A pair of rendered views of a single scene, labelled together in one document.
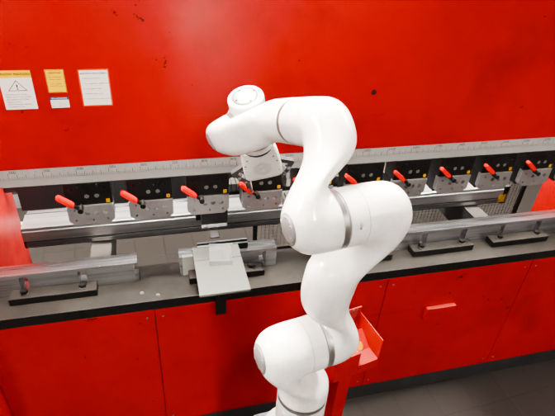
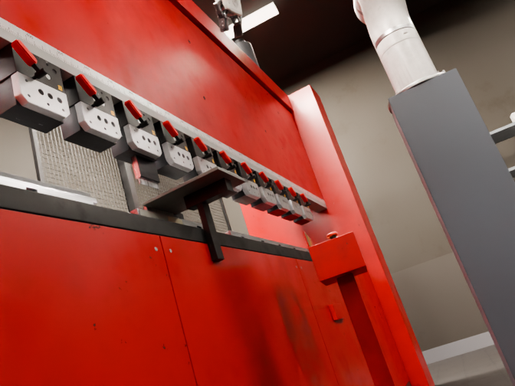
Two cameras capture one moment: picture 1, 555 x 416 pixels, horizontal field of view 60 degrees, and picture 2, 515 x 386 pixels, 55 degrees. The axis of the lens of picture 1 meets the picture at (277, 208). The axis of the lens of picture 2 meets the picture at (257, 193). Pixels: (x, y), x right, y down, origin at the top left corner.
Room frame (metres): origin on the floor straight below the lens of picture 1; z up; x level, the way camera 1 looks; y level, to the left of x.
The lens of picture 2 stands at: (0.40, 1.21, 0.47)
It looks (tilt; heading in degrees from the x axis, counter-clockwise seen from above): 18 degrees up; 306
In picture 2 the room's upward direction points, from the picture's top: 18 degrees counter-clockwise
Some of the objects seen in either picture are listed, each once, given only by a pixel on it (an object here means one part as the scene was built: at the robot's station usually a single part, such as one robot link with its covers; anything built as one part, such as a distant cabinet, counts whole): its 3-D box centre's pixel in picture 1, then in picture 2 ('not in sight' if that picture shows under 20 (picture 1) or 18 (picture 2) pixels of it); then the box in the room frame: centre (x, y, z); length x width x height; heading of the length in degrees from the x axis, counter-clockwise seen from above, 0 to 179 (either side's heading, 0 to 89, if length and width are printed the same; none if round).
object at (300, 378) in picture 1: (294, 365); (380, 1); (0.70, -0.06, 1.30); 0.19 x 0.12 x 0.24; 116
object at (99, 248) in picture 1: (105, 234); not in sight; (1.73, 0.78, 0.81); 0.64 x 0.08 x 0.14; 16
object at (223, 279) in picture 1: (220, 268); (195, 191); (1.35, 0.20, 1.00); 0.26 x 0.18 x 0.01; 16
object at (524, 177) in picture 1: (531, 163); (287, 204); (1.88, -1.08, 1.26); 0.15 x 0.09 x 0.17; 106
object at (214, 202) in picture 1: (206, 188); (132, 135); (1.49, 0.26, 1.26); 0.15 x 0.09 x 0.17; 106
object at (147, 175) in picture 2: (214, 216); (146, 173); (1.50, 0.24, 1.13); 0.10 x 0.02 x 0.10; 106
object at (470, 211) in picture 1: (452, 202); not in sight; (2.24, -0.95, 0.81); 0.64 x 0.08 x 0.14; 16
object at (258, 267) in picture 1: (226, 272); not in sight; (1.45, 0.18, 0.89); 0.30 x 0.05 x 0.03; 106
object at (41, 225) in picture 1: (290, 206); not in sight; (1.90, -0.06, 0.93); 2.30 x 0.14 x 0.10; 106
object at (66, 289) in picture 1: (54, 292); not in sight; (1.27, 0.80, 0.89); 0.30 x 0.05 x 0.03; 106
